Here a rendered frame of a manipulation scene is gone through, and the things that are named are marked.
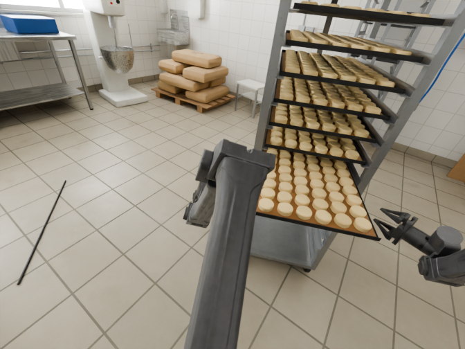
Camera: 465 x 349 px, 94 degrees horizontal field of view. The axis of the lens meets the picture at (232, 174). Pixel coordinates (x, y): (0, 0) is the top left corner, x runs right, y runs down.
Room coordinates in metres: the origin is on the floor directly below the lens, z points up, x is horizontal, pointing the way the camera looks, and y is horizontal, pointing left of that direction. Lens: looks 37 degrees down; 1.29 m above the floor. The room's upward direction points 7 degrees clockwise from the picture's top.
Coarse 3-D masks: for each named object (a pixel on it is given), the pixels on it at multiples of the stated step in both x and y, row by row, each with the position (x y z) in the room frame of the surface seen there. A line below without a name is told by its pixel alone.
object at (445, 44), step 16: (464, 0) 0.73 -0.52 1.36; (464, 16) 0.71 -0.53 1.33; (448, 32) 0.72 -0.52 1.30; (448, 48) 0.71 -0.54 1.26; (432, 64) 0.71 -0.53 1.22; (416, 80) 0.74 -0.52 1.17; (416, 96) 0.71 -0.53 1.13; (400, 112) 0.72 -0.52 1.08; (400, 128) 0.71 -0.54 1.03; (384, 144) 0.71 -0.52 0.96; (368, 176) 0.71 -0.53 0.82; (320, 256) 0.71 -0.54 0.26
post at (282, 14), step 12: (288, 0) 0.77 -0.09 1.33; (288, 12) 0.77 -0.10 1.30; (276, 24) 0.77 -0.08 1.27; (276, 36) 0.77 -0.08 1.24; (276, 48) 0.77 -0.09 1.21; (276, 60) 0.77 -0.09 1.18; (276, 72) 0.77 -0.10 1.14; (264, 96) 0.77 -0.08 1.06; (264, 108) 0.77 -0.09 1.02; (264, 120) 0.77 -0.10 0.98
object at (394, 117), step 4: (360, 88) 1.14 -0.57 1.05; (364, 92) 1.07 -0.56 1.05; (368, 92) 1.02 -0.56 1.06; (368, 96) 1.00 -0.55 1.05; (372, 96) 0.97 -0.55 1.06; (376, 96) 0.94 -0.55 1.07; (372, 100) 0.95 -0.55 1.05; (376, 100) 0.91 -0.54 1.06; (380, 100) 0.88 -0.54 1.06; (376, 104) 0.90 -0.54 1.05; (380, 104) 0.87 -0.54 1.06; (384, 104) 0.84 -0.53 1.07; (380, 108) 0.86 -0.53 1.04; (384, 108) 0.83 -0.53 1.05; (388, 108) 0.80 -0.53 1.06; (384, 112) 0.81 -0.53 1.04; (388, 112) 0.78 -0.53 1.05; (392, 112) 0.76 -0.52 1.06; (392, 116) 0.75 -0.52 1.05; (396, 116) 0.72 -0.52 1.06; (384, 120) 0.74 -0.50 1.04; (388, 120) 0.74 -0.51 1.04; (392, 120) 0.73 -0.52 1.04; (396, 120) 0.71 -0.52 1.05; (388, 124) 0.72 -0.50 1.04; (392, 124) 0.71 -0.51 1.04
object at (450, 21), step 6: (438, 18) 0.79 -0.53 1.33; (444, 18) 0.76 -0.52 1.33; (450, 18) 0.74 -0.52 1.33; (456, 18) 0.71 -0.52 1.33; (402, 24) 0.95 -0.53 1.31; (408, 24) 0.90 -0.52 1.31; (414, 24) 0.86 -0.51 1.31; (420, 24) 0.82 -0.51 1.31; (444, 24) 0.75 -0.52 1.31; (450, 24) 0.72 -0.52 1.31
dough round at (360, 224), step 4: (356, 220) 0.49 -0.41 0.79; (360, 220) 0.49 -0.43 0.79; (364, 220) 0.50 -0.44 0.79; (356, 224) 0.48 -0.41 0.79; (360, 224) 0.48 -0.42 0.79; (364, 224) 0.48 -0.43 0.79; (368, 224) 0.48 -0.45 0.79; (356, 228) 0.47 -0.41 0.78; (360, 228) 0.47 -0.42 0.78; (364, 228) 0.47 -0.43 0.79; (368, 228) 0.47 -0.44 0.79; (364, 232) 0.46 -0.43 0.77
